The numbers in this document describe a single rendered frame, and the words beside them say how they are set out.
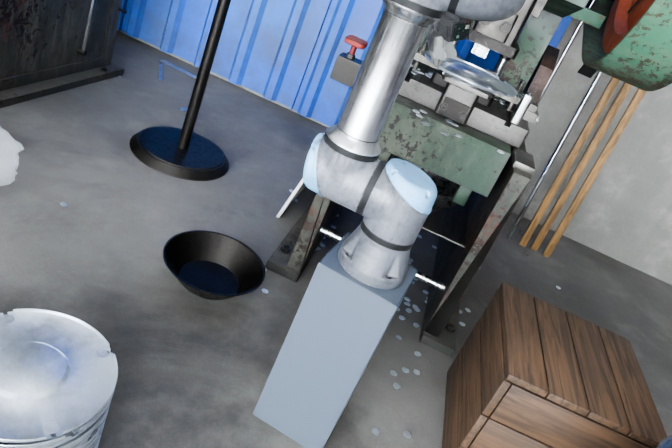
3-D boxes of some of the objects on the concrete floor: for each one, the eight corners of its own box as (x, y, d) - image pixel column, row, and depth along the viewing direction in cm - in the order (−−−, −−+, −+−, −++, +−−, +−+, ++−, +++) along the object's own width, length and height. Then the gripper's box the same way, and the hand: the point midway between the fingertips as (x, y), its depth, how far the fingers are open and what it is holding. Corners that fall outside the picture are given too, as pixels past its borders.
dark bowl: (234, 330, 163) (242, 310, 160) (136, 282, 165) (142, 262, 162) (271, 277, 190) (279, 259, 187) (187, 236, 192) (193, 218, 189)
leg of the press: (296, 283, 192) (412, 11, 154) (264, 268, 193) (372, -7, 155) (356, 185, 275) (441, -8, 237) (333, 174, 276) (414, -20, 238)
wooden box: (586, 545, 143) (673, 449, 128) (439, 476, 145) (508, 373, 130) (564, 425, 179) (630, 339, 165) (447, 371, 181) (501, 281, 166)
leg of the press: (451, 357, 188) (609, 97, 150) (417, 341, 189) (566, 78, 151) (464, 235, 271) (568, 47, 233) (441, 224, 272) (540, 35, 234)
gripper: (454, -2, 147) (438, 78, 159) (482, -5, 151) (464, 73, 164) (433, -13, 153) (419, 65, 165) (460, -16, 157) (445, 60, 169)
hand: (436, 60), depth 166 cm, fingers closed
